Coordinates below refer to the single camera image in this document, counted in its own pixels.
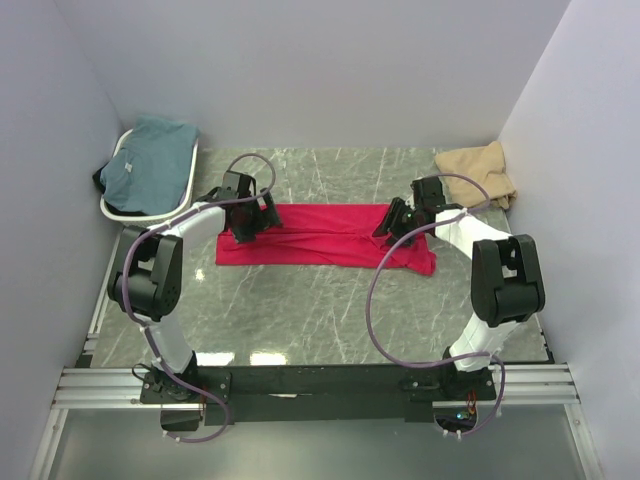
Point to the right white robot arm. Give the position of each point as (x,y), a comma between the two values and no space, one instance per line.
(506,285)

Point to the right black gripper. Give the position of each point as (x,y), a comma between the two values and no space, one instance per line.
(396,220)

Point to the teal blue t shirt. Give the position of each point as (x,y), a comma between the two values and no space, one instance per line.
(150,171)

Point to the beige folded t shirt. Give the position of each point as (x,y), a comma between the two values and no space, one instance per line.
(486,166)

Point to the black garment in basket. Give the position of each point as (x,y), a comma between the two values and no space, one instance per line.
(96,179)

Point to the red t shirt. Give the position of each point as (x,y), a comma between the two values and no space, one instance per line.
(312,234)

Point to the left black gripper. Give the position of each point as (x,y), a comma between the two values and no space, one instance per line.
(248,223)

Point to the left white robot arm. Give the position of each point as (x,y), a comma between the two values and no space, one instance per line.
(147,274)

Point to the white laundry basket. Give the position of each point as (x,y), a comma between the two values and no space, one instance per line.
(145,221)

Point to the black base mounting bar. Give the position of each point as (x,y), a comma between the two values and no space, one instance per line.
(315,393)

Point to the aluminium frame rail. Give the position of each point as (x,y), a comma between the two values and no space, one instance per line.
(116,388)

